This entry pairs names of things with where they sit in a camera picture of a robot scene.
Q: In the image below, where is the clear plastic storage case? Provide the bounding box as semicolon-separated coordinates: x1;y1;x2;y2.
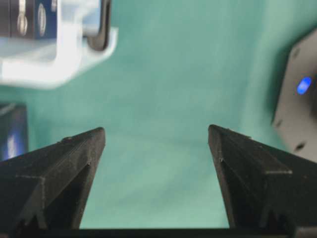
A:
0;0;118;89

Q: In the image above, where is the green table cloth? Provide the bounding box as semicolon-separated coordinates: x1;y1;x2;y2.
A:
0;0;317;229

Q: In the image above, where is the black RealSense box D435i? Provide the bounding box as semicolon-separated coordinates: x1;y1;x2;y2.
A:
0;0;58;40

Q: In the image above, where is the black RealSense box D415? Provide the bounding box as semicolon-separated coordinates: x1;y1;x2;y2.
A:
0;103;28;161

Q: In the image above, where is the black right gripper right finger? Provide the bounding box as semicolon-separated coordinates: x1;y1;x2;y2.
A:
208;124;317;238

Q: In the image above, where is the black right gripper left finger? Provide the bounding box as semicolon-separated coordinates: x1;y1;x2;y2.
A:
0;127;106;238

